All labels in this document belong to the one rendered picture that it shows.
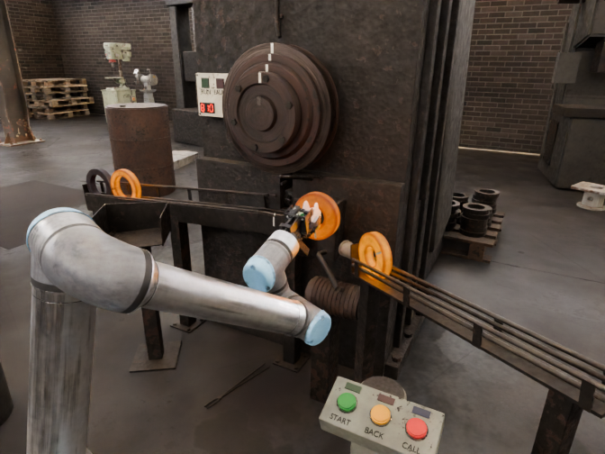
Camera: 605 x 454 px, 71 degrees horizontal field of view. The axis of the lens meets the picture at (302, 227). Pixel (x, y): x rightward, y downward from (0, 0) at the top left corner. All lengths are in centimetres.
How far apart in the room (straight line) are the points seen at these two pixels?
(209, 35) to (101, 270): 141
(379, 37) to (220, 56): 69
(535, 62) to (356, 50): 597
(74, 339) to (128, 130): 358
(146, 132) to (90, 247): 366
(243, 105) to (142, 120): 282
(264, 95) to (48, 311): 100
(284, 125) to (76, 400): 103
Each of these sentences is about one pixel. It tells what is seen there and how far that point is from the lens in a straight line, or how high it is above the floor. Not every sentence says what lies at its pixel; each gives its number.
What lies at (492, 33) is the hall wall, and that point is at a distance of 753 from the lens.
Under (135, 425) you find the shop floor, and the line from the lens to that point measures 188.
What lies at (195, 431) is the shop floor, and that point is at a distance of 180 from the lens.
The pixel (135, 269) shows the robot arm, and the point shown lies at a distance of 75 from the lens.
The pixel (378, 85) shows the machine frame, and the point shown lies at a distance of 162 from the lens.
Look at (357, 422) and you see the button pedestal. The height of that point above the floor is 59.
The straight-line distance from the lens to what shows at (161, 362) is 212.
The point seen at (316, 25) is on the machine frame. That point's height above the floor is 141.
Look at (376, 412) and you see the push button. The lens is 97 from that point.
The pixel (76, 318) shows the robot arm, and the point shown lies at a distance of 90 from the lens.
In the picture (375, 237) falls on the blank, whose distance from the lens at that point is 134.
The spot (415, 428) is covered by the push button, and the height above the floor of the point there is 61.
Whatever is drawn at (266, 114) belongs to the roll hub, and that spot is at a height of 111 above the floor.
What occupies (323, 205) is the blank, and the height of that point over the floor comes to 87.
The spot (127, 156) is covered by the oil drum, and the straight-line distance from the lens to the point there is 445.
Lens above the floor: 128
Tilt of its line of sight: 21 degrees down
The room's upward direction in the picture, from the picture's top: 1 degrees clockwise
